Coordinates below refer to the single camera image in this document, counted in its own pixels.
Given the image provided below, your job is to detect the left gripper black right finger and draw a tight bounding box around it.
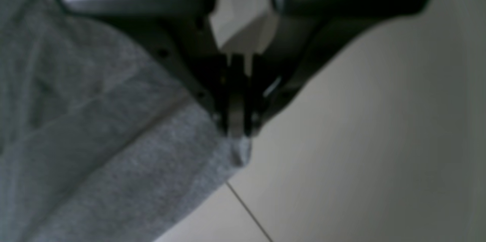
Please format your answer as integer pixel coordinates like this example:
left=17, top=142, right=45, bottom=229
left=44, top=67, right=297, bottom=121
left=244, top=0, right=429, bottom=137

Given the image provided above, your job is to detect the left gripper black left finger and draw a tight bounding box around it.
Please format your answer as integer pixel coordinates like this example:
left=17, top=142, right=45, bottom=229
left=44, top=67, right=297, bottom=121
left=57, top=0, right=229, bottom=135

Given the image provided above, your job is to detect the grey T-shirt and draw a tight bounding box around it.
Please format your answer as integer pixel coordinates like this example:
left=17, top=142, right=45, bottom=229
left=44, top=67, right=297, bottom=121
left=0, top=0, right=251, bottom=242

